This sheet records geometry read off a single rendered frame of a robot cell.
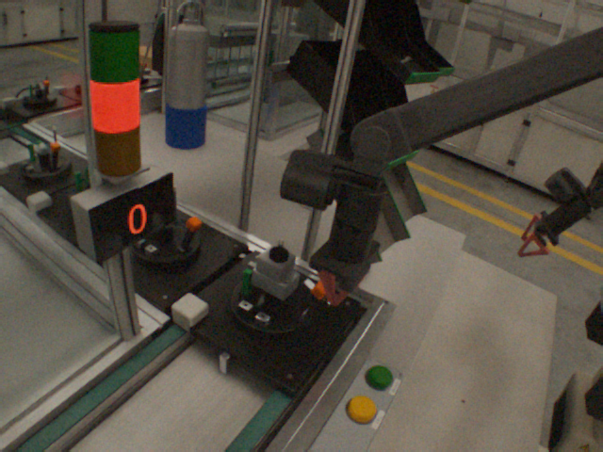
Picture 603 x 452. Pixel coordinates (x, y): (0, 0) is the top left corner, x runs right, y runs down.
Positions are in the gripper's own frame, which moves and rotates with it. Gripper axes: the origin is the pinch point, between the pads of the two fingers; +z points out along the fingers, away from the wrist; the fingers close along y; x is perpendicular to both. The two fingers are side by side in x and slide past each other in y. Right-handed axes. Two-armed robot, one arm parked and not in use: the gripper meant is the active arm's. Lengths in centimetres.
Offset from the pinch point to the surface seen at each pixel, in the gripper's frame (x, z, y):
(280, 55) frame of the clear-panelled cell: -68, -16, -86
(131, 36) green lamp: -19.6, -34.6, 18.5
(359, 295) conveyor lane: 0.4, 10.1, -15.0
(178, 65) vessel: -88, -11, -54
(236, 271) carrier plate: -20.7, 8.9, -4.3
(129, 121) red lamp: -19.6, -26.1, 18.8
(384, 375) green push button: 11.8, 8.8, 1.1
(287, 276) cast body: -8.3, 0.4, -0.5
